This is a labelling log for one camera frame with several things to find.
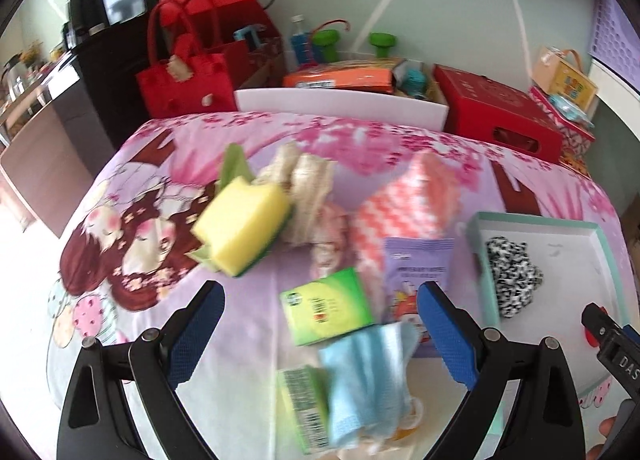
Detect white box with teal rim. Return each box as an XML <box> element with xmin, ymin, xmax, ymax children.
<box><xmin>467</xmin><ymin>211</ymin><xmax>632</xmax><ymax>391</ymax></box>

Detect light blue cloth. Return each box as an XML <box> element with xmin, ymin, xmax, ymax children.
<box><xmin>317</xmin><ymin>323</ymin><xmax>421</xmax><ymax>451</ymax></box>

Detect red cord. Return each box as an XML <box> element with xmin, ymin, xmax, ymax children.
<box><xmin>310</xmin><ymin>19</ymin><xmax>351</xmax><ymax>37</ymax></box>

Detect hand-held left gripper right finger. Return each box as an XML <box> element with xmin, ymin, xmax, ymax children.
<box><xmin>417</xmin><ymin>281</ymin><xmax>593</xmax><ymax>460</ymax></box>

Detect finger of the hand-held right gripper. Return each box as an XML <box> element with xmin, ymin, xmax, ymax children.
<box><xmin>581</xmin><ymin>303</ymin><xmax>613</xmax><ymax>348</ymax></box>

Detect orange carton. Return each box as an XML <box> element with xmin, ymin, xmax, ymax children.
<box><xmin>282</xmin><ymin>59</ymin><xmax>406</xmax><ymax>94</ymax></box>

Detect pink zigzag cloth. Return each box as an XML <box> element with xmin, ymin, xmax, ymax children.
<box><xmin>350</xmin><ymin>153</ymin><xmax>463</xmax><ymax>311</ymax></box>

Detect red and white patterned box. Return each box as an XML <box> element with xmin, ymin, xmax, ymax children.
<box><xmin>530</xmin><ymin>85</ymin><xmax>596</xmax><ymax>156</ymax></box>

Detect person's right hand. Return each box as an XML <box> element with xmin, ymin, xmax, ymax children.
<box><xmin>587</xmin><ymin>417</ymin><xmax>621</xmax><ymax>460</ymax></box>

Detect red cardboard box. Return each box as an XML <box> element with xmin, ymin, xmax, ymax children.
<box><xmin>432</xmin><ymin>64</ymin><xmax>563</xmax><ymax>161</ymax></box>

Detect small pink cloth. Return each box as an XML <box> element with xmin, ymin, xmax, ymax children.
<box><xmin>310</xmin><ymin>203</ymin><xmax>353</xmax><ymax>281</ymax></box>

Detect brown wooden desk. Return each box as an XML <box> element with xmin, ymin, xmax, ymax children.
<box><xmin>0</xmin><ymin>53</ymin><xmax>116</xmax><ymax>236</ymax></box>

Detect purple plastic basket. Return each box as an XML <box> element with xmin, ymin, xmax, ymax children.
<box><xmin>590</xmin><ymin>0</ymin><xmax>640</xmax><ymax>66</ymax></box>

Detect black and white scrunchie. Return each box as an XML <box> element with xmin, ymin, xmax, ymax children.
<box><xmin>486</xmin><ymin>235</ymin><xmax>545</xmax><ymax>318</ymax></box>

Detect glass kettle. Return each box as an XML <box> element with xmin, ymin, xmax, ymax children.
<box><xmin>0</xmin><ymin>55</ymin><xmax>33</xmax><ymax>101</ymax></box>

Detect small blue item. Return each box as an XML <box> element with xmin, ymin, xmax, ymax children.
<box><xmin>233</xmin><ymin>26</ymin><xmax>263</xmax><ymax>51</ymax></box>

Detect green dumbbell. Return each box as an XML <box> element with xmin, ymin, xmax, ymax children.
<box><xmin>368</xmin><ymin>33</ymin><xmax>396</xmax><ymax>58</ymax></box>
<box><xmin>312</xmin><ymin>29</ymin><xmax>343</xmax><ymax>61</ymax></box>

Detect red paper bag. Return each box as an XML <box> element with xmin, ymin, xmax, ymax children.
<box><xmin>200</xmin><ymin>5</ymin><xmax>286</xmax><ymax>88</ymax></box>

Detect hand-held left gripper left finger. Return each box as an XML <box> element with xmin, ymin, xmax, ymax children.
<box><xmin>57</xmin><ymin>280</ymin><xmax>226</xmax><ymax>460</ymax></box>

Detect yellow sponge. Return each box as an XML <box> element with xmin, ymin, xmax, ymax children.
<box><xmin>192</xmin><ymin>176</ymin><xmax>293</xmax><ymax>277</ymax></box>

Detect printed cartoon blanket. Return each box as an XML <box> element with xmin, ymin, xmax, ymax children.
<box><xmin>45</xmin><ymin>110</ymin><xmax>631</xmax><ymax>460</ymax></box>

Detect black cabinet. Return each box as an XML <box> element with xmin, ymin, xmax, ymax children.
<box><xmin>62</xmin><ymin>23</ymin><xmax>166</xmax><ymax>151</ymax></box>

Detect purple wipes packet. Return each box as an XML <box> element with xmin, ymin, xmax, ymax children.
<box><xmin>382</xmin><ymin>235</ymin><xmax>456</xmax><ymax>358</ymax></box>

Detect green tissue packet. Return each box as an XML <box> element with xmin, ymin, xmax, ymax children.
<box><xmin>279</xmin><ymin>267</ymin><xmax>376</xmax><ymax>347</ymax></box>
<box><xmin>276</xmin><ymin>365</ymin><xmax>333</xmax><ymax>456</ymax></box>

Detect teal packet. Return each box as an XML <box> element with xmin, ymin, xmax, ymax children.
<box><xmin>550</xmin><ymin>95</ymin><xmax>593</xmax><ymax>127</ymax></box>

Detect white bed board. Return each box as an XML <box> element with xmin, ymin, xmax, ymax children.
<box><xmin>235</xmin><ymin>88</ymin><xmax>448</xmax><ymax>131</ymax></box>

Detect small yellow carry box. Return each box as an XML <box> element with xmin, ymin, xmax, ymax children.
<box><xmin>531</xmin><ymin>46</ymin><xmax>600</xmax><ymax>111</ymax></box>

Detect clear bottle with blue liquid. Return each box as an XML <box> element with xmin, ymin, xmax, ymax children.
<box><xmin>289</xmin><ymin>15</ymin><xmax>313</xmax><ymax>72</ymax></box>

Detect teal round item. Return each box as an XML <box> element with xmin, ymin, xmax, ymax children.
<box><xmin>404</xmin><ymin>65</ymin><xmax>431</xmax><ymax>96</ymax></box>

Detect red felt handbag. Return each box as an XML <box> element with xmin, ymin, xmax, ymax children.
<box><xmin>136</xmin><ymin>0</ymin><xmax>238</xmax><ymax>118</ymax></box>

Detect cream lace cloth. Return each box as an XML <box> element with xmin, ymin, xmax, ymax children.
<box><xmin>252</xmin><ymin>145</ymin><xmax>336</xmax><ymax>246</ymax></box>

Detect green cloth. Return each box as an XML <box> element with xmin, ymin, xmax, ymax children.
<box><xmin>192</xmin><ymin>143</ymin><xmax>258</xmax><ymax>273</ymax></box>

